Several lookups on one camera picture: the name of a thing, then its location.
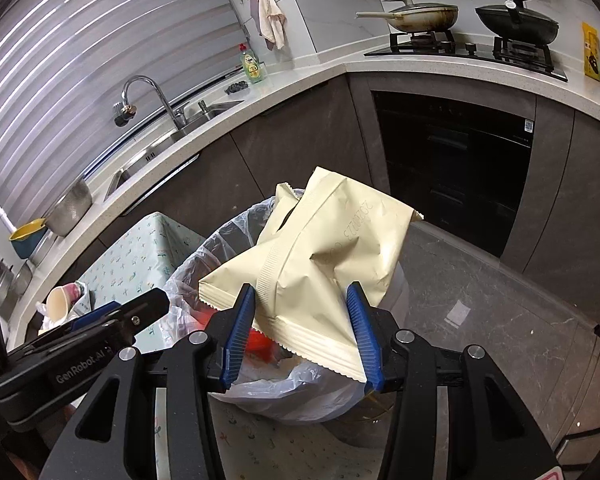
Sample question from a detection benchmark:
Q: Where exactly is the floral tablecloth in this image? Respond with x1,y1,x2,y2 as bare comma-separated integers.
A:
72,211,386,480

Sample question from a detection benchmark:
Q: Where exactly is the green dish soap bottle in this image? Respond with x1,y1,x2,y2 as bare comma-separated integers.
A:
238,43,266,85

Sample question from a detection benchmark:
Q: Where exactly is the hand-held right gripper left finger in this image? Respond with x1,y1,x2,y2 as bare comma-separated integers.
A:
40,282,257,480

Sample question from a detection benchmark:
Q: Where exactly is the black wok with lid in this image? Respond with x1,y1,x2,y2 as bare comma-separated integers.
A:
475,0,560,46

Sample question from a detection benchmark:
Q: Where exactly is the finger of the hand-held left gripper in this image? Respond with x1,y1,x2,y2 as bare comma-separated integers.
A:
41,301,125,342
29,287,171,357

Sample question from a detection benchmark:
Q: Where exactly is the yellow seasoning packet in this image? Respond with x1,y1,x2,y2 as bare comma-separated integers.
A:
581,22,600,78

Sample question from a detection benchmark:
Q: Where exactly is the beige frying pan with lid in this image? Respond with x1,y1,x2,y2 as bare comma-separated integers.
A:
356,0,459,33

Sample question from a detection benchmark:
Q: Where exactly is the stainless steel sink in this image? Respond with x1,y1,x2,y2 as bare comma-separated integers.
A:
102,100,246,201

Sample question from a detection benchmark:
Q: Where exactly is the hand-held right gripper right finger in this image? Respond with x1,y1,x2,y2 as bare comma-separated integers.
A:
345,282,556,480

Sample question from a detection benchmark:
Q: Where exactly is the grey striped window blind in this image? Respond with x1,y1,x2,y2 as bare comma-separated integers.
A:
0,0,253,201

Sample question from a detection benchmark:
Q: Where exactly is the small white printed carton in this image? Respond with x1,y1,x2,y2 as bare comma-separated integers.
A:
76,286,95,318

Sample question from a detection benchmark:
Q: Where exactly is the dark kitchen cabinet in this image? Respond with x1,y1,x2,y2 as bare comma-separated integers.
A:
125,72,376,241

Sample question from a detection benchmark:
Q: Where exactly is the chrome kitchen faucet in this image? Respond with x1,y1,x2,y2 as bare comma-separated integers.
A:
113,75,188,131

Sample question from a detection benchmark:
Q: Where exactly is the red plastic bag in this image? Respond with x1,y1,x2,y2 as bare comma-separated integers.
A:
192,307,276,363

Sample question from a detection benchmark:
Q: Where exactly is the beige paper cup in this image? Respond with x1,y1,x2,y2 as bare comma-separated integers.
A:
45,282,83,322

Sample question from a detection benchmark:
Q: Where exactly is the beige snack packet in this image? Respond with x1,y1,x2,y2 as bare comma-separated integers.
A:
198,166,425,383

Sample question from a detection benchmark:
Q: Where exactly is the steel colander bowl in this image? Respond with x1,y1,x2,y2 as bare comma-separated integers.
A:
45,177,93,237

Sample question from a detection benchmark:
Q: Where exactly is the blue and yellow basin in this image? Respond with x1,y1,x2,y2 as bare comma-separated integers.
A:
8,218,48,260

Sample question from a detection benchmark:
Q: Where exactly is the hanging dish cloth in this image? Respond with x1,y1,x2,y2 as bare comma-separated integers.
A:
250,0,287,51

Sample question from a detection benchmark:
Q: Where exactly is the black built-in oven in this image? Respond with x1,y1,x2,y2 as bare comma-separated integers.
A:
370,91,537,258

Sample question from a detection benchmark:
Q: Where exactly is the black gas stove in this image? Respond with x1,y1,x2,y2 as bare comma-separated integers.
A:
364,30,570,82

